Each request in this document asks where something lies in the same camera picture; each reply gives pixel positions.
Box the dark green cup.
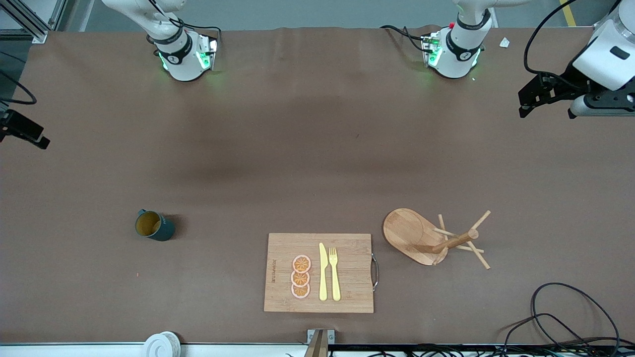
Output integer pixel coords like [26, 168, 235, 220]
[135, 209, 176, 242]

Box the wooden cup rack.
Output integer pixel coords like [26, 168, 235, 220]
[382, 208, 492, 271]

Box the brown table cover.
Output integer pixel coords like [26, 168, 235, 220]
[0, 26, 635, 345]

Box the white tape roll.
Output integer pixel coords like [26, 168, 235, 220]
[143, 331, 181, 357]

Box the bamboo cutting board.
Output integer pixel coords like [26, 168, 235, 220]
[263, 233, 380, 314]

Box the yellow plastic fork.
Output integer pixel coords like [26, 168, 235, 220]
[329, 247, 342, 302]

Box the yellow plastic knife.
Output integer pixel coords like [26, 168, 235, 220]
[318, 242, 329, 301]

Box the brown wooden bar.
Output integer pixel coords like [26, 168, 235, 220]
[304, 330, 329, 357]

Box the aluminium frame profile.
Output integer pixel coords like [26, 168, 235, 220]
[0, 0, 67, 44]

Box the black left base cable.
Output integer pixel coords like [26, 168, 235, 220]
[380, 24, 435, 53]

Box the black base cable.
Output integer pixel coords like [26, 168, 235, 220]
[169, 19, 222, 50]
[380, 24, 435, 53]

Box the black right base cable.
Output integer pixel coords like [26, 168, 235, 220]
[169, 19, 222, 50]

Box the black looped cable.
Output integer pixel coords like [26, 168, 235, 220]
[530, 283, 621, 355]

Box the thin black cable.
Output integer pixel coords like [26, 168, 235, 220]
[498, 312, 635, 357]

